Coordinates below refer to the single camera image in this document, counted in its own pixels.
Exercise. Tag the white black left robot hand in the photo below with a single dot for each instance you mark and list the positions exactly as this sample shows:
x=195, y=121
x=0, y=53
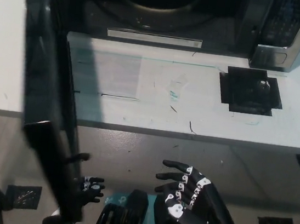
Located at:
x=91, y=190

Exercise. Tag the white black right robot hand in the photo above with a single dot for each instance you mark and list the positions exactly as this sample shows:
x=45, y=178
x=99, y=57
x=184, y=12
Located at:
x=198, y=206

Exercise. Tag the clear plastic tape sheet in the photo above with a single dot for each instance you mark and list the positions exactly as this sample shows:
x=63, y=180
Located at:
x=116, y=74

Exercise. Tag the black tape table cutout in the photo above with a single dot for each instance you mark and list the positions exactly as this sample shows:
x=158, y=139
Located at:
x=226, y=91

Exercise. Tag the small grey knob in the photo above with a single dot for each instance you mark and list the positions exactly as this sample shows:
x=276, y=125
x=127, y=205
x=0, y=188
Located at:
x=264, y=85

